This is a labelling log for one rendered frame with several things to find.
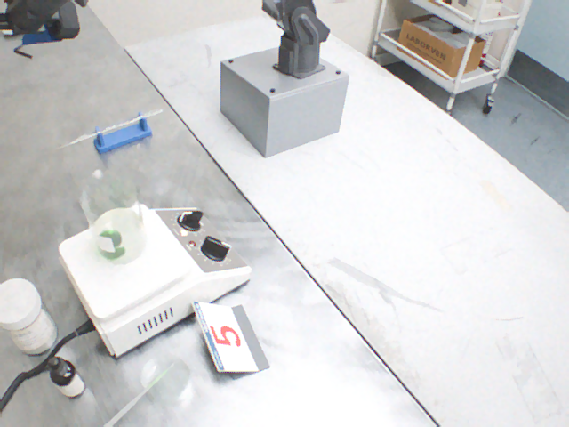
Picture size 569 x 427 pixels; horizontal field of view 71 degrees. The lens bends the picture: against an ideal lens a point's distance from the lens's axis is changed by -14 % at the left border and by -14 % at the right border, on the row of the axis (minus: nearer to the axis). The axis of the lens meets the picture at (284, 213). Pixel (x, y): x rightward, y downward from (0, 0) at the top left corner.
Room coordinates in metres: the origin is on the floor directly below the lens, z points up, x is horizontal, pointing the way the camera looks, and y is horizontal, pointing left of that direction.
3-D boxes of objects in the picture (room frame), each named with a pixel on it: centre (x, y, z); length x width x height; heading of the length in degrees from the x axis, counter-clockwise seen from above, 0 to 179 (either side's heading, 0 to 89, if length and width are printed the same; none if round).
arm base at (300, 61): (0.68, 0.01, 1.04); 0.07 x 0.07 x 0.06; 49
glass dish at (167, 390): (0.18, 0.11, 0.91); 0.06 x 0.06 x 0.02
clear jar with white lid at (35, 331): (0.20, 0.28, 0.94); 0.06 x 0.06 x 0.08
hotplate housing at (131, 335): (0.30, 0.15, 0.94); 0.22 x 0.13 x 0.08; 135
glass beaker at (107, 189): (0.30, 0.18, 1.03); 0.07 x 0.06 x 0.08; 37
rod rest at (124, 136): (0.58, 0.29, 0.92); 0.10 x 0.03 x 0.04; 130
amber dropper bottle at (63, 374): (0.15, 0.21, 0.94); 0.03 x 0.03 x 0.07
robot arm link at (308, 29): (0.68, 0.01, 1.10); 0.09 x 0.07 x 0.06; 28
